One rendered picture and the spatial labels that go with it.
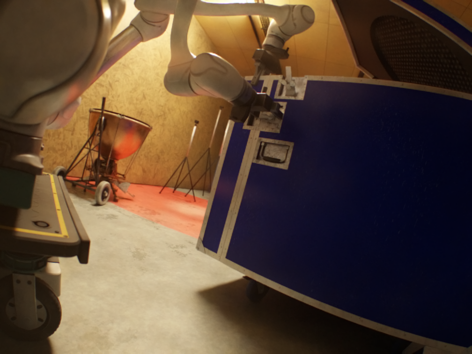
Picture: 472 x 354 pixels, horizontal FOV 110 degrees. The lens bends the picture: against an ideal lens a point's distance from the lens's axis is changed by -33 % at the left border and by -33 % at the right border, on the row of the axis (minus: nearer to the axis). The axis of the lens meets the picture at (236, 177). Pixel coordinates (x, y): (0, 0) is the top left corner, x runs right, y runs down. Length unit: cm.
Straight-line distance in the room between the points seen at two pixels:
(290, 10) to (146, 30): 61
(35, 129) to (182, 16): 51
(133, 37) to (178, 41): 39
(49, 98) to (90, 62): 5
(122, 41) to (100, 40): 90
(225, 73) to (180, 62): 17
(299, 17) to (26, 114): 91
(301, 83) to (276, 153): 30
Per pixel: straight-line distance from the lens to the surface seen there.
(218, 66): 67
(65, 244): 45
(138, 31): 116
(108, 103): 340
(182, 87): 79
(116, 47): 113
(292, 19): 101
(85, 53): 23
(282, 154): 91
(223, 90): 70
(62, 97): 25
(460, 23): 112
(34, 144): 48
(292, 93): 98
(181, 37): 80
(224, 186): 100
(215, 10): 107
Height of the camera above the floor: 50
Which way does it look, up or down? 1 degrees up
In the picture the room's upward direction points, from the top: 15 degrees clockwise
